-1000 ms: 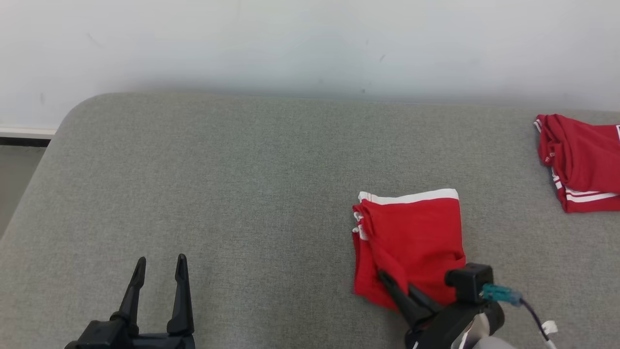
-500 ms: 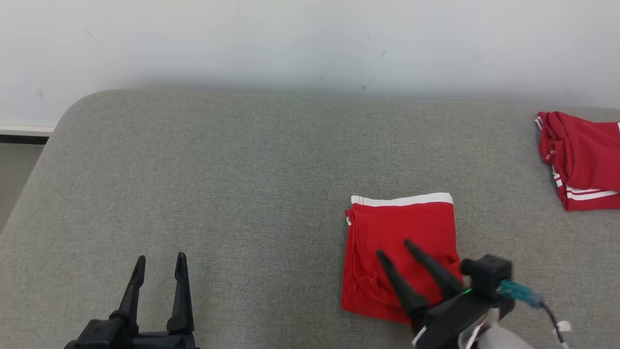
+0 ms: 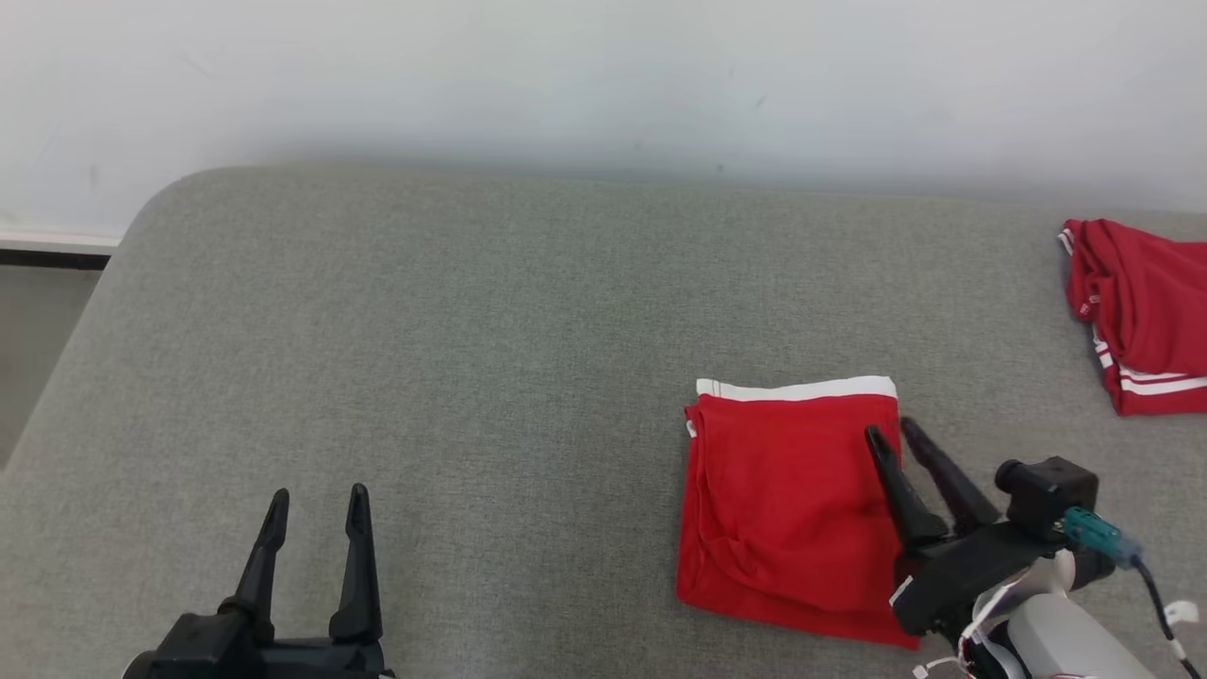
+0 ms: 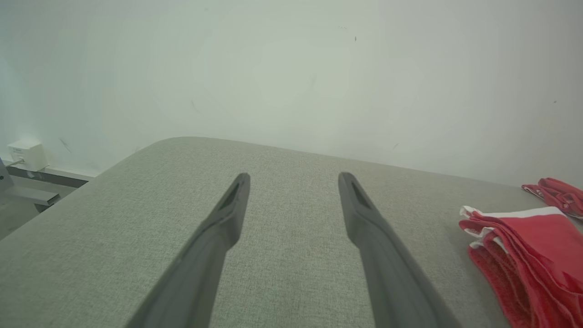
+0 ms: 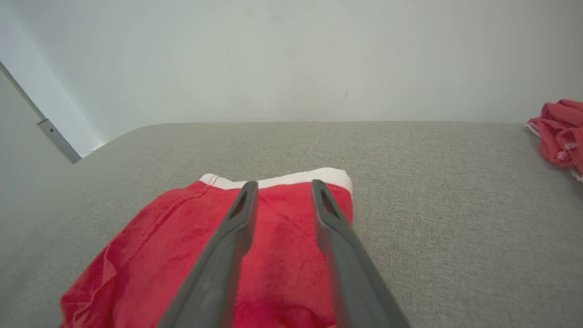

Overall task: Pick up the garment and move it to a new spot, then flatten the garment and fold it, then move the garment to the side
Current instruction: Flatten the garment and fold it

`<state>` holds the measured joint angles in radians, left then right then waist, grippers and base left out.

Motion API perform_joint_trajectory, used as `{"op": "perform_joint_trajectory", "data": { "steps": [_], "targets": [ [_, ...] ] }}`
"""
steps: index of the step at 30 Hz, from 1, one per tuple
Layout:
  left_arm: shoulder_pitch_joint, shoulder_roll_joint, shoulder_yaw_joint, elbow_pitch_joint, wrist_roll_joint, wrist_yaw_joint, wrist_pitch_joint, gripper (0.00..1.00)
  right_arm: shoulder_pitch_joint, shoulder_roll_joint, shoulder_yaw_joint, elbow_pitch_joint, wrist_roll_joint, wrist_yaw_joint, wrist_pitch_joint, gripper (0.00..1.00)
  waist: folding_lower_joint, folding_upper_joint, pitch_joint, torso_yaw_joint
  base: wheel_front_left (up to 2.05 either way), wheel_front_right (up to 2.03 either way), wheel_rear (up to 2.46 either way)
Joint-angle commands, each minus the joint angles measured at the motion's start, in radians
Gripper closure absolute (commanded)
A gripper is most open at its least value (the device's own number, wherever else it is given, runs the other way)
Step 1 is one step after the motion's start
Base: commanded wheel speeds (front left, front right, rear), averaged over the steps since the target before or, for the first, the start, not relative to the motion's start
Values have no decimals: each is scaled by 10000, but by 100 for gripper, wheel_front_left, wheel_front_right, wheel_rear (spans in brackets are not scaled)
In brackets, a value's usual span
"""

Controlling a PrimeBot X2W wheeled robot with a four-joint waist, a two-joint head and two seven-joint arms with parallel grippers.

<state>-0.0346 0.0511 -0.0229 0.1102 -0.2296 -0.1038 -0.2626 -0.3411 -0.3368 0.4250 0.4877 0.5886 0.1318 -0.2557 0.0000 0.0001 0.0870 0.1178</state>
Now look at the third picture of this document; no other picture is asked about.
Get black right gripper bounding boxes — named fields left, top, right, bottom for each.
left=866, top=418, right=1066, bottom=638

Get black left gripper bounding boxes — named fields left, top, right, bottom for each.
left=123, top=484, right=392, bottom=679

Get red shorts with white trim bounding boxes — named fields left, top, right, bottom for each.
left=676, top=375, right=923, bottom=652

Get red jersey number 23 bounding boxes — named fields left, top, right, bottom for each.
left=1058, top=219, right=1207, bottom=416

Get grey fabric sofa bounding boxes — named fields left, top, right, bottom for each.
left=0, top=162, right=1207, bottom=679

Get black and white baseboard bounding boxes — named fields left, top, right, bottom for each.
left=0, top=229, right=124, bottom=271

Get thin white and red wires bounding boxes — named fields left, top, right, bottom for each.
left=911, top=566, right=1024, bottom=679

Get black cable with teal plug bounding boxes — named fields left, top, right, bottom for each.
left=1064, top=507, right=1191, bottom=679

